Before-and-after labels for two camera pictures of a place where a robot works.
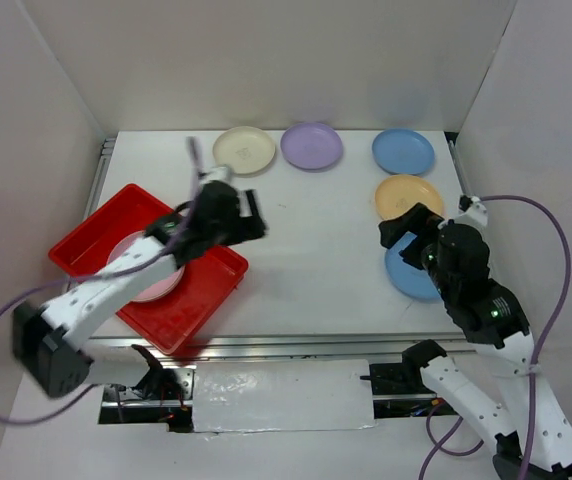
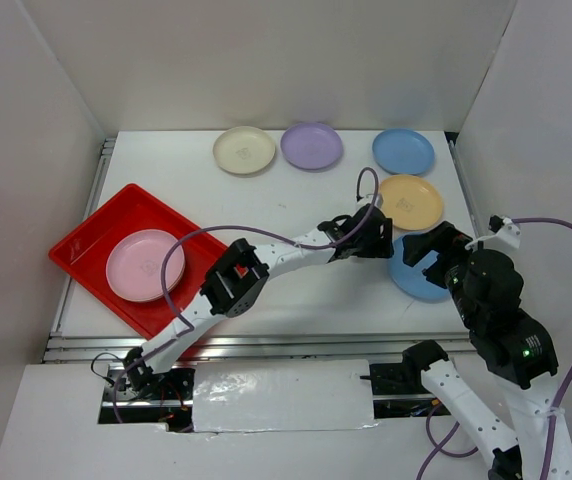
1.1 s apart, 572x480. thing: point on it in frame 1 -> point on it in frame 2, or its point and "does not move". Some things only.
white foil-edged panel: [320, 395] does not move
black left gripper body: [233, 230] -> [374, 247]
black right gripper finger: [417, 220] -> [446, 240]
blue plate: [403, 151] does not move
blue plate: [409, 279] does not move
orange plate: [398, 195] does not move
